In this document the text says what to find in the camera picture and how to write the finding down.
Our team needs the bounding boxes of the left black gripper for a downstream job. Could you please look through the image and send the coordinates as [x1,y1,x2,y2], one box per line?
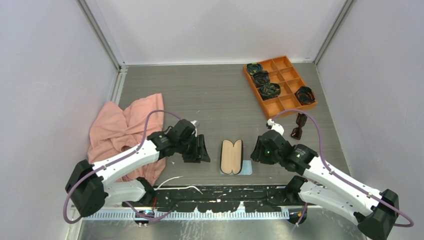
[176,134,210,164]

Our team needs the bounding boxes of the light blue cleaning cloth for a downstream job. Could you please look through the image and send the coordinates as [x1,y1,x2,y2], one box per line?
[236,160,253,176]

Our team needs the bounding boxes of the black glasses case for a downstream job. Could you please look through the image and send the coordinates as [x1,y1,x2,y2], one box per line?
[220,139,244,175]

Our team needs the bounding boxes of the brown tortoise sunglasses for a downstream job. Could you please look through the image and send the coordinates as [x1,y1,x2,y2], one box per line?
[290,113,308,140]

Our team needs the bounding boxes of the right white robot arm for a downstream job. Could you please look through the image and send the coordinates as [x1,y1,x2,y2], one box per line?
[250,130,399,240]

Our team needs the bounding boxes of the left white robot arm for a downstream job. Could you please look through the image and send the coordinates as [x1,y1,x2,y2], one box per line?
[65,119,210,218]

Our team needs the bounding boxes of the rolled dark belt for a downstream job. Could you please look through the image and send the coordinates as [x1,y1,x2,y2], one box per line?
[252,70,270,88]
[258,82,281,101]
[245,62,263,76]
[294,86,316,106]

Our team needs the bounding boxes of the orange compartment tray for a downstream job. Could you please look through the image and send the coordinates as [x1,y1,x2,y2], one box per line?
[242,55,318,119]

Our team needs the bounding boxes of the rolled dark belt right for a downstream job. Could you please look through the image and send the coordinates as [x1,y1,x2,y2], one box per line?
[294,86,316,106]

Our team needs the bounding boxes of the rolled dark belt top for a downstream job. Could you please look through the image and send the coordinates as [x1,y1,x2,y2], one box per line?
[245,62,263,76]

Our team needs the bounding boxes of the pink cloth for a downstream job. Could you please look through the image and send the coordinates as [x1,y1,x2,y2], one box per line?
[87,93,164,164]

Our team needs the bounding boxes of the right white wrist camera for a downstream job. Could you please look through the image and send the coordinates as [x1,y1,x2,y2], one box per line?
[266,118,285,135]

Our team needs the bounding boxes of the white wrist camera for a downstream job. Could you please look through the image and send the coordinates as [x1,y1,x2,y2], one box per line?
[266,118,285,135]
[191,120,199,137]

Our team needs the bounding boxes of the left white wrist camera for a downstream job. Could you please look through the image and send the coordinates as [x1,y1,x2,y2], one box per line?
[191,120,199,137]

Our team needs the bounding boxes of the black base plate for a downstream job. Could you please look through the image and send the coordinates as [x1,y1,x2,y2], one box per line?
[129,185,304,213]

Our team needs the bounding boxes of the white loose wire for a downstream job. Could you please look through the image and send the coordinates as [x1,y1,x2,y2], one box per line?
[154,175,204,195]

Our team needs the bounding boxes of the slotted cable duct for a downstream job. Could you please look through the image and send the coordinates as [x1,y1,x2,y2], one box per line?
[85,209,290,221]

